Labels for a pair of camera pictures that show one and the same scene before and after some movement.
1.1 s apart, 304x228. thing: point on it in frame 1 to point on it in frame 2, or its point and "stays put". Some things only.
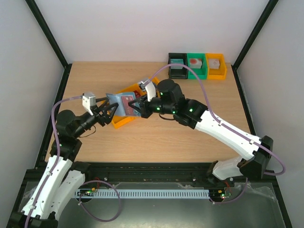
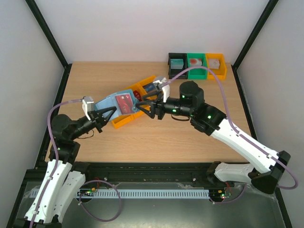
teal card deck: (176, 61) stays put
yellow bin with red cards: (132, 88) to (138, 92)
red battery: (137, 93) stays put
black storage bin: (178, 73) stays put
